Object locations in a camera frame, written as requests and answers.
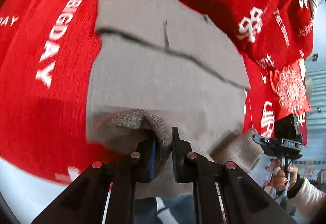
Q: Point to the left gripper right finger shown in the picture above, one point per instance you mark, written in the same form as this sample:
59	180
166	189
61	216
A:
223	193

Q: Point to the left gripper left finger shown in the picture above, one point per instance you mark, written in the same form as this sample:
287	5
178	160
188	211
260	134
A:
104	193

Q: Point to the grey knit sweater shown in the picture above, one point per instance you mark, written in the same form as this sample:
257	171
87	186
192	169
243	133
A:
163	65

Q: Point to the white sleeve forearm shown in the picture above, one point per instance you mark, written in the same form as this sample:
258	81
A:
306	198

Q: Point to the person's right hand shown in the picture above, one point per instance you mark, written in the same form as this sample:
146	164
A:
282	180

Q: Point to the person's dark trousers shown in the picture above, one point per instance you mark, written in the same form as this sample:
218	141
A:
179	210

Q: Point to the red embroidered pillow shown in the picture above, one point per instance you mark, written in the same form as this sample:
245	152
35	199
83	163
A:
289	90

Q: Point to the red blanket with white lettering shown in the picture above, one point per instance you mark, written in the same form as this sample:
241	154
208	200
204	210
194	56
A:
48	48

